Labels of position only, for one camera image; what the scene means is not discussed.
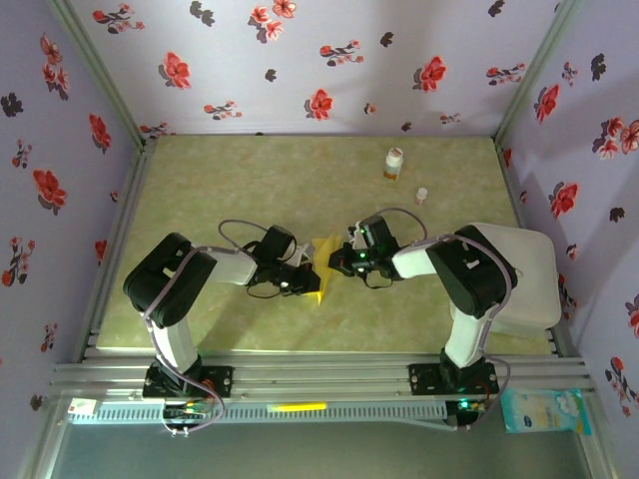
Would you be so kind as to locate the yellow cloth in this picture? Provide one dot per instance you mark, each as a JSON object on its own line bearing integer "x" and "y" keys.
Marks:
{"x": 322, "y": 254}

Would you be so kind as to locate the large white bottle orange label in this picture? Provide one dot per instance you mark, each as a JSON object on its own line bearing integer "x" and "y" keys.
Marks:
{"x": 393, "y": 162}

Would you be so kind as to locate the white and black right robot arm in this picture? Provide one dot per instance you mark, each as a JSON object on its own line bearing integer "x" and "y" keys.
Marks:
{"x": 412, "y": 259}

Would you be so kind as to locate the aluminium frame post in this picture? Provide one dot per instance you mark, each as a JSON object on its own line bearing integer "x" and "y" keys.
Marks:
{"x": 534, "y": 75}
{"x": 100, "y": 75}

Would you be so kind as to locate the blue wet wipes packet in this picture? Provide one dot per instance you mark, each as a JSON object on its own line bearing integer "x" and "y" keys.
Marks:
{"x": 544, "y": 411}

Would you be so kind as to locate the white card with red mark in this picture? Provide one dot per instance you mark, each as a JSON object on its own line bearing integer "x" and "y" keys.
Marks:
{"x": 82, "y": 406}

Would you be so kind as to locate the controller board with green light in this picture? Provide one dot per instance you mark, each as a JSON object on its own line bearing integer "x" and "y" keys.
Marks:
{"x": 466, "y": 405}

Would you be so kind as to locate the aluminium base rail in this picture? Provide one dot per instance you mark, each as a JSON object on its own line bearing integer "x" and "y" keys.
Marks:
{"x": 319, "y": 374}

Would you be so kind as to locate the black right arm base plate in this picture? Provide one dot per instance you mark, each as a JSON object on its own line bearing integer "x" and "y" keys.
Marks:
{"x": 424, "y": 379}

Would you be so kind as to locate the aluminium side rail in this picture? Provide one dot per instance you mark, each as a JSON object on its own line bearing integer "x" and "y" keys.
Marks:
{"x": 117, "y": 249}
{"x": 509, "y": 179}

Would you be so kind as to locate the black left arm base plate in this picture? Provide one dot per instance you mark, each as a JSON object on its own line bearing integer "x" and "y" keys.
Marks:
{"x": 219, "y": 381}

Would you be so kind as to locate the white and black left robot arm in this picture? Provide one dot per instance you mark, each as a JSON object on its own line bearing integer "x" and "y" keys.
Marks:
{"x": 232, "y": 267}

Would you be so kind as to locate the white square plastic container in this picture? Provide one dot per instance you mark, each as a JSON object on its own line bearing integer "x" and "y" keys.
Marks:
{"x": 534, "y": 259}

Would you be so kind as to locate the small white bottle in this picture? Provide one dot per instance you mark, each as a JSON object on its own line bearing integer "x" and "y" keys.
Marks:
{"x": 421, "y": 195}

